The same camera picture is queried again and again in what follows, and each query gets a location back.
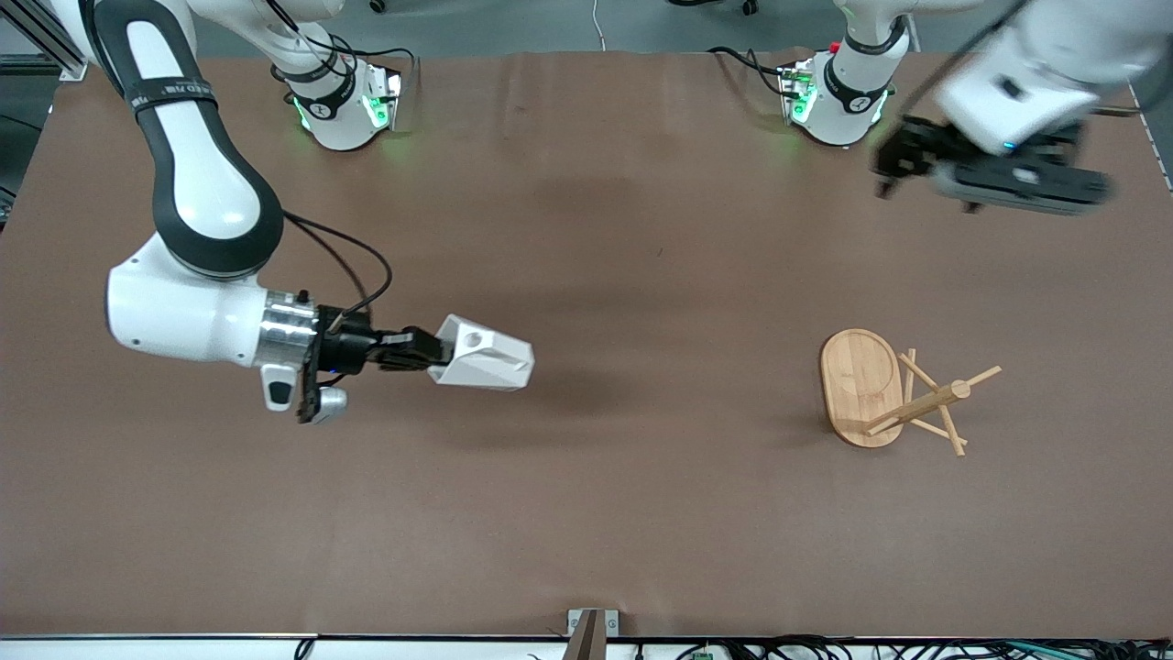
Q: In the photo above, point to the wooden cup rack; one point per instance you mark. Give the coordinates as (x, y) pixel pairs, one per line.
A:
(861, 385)

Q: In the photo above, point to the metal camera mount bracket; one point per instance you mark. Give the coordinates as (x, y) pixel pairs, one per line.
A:
(591, 632)

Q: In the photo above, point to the aluminium frame post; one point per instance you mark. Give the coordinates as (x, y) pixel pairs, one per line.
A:
(72, 70)

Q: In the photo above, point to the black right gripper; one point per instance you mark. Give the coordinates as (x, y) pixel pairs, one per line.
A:
(349, 349)

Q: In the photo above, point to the white hexagonal cup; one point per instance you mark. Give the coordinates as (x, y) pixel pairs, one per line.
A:
(486, 359)

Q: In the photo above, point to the brown paper table cover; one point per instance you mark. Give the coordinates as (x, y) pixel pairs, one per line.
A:
(641, 458)

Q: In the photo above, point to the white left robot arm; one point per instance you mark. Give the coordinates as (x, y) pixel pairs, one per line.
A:
(848, 101)

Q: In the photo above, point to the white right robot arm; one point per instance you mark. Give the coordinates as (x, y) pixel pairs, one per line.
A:
(183, 312)

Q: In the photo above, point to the silver base connector box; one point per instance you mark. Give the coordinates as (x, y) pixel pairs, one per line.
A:
(382, 101)
(797, 92)

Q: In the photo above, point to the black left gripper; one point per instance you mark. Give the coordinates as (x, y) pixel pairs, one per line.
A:
(910, 147)

